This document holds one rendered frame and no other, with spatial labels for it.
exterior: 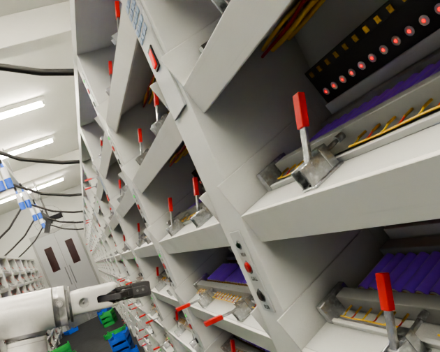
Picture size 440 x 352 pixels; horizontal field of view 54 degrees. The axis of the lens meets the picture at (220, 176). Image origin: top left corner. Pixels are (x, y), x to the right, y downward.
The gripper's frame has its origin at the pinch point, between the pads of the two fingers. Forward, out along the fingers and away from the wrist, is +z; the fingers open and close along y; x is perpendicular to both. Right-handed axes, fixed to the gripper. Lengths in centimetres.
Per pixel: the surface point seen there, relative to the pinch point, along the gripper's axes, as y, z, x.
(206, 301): 1.7, 15.4, 6.3
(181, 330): 72, 23, 23
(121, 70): -19.3, 0.6, -44.7
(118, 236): 161, 13, -22
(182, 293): 20.4, 14.1, 5.0
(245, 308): -25.0, 15.2, 5.8
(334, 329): -52, 16, 6
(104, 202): 161, 8, -43
